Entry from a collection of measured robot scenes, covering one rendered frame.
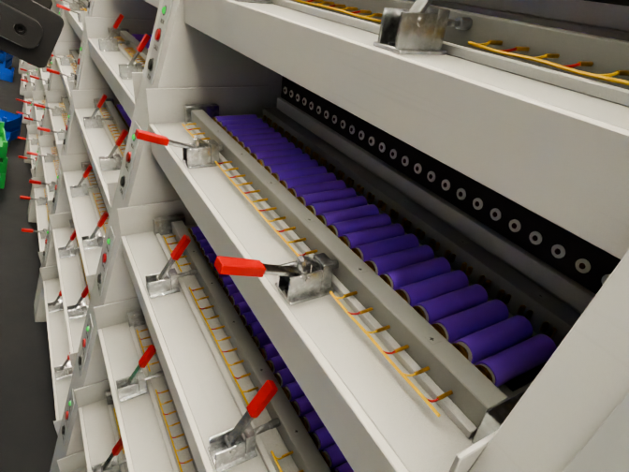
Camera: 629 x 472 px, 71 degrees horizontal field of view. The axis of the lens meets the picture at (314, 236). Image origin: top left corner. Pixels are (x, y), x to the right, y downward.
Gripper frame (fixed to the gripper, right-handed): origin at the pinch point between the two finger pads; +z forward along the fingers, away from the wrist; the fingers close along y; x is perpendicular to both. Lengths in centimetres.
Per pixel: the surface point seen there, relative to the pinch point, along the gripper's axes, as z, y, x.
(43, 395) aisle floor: 39, -68, -100
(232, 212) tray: 20.8, -1.3, -7.8
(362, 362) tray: 21.4, 20.8, -7.4
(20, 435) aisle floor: 34, -55, -101
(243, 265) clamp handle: 14.8, 12.8, -6.5
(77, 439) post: 34, -30, -74
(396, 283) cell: 26.0, 16.2, -2.9
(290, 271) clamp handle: 18.9, 12.7, -6.0
